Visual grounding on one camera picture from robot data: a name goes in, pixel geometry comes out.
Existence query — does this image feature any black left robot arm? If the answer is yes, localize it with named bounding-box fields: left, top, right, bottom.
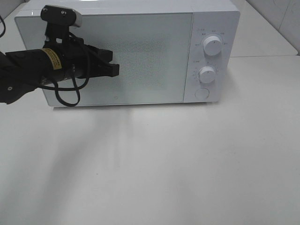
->
left=0, top=38, right=120, bottom=107

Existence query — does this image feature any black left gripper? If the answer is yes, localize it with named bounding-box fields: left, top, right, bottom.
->
left=42, top=38, right=120, bottom=81

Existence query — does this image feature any white microwave knob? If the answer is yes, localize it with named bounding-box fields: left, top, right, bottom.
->
left=198, top=66, right=217, bottom=84
left=203, top=34, right=223, bottom=56

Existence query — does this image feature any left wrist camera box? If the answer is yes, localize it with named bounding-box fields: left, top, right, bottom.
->
left=40, top=5, right=83, bottom=27

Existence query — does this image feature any white microwave oven body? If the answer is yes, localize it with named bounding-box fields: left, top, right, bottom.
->
left=15, top=0, right=240, bottom=103

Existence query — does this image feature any white microwave door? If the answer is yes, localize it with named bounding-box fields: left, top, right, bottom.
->
left=14, top=12, right=195, bottom=107

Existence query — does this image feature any round white door-release button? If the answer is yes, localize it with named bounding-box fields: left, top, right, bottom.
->
left=195, top=88, right=210, bottom=101

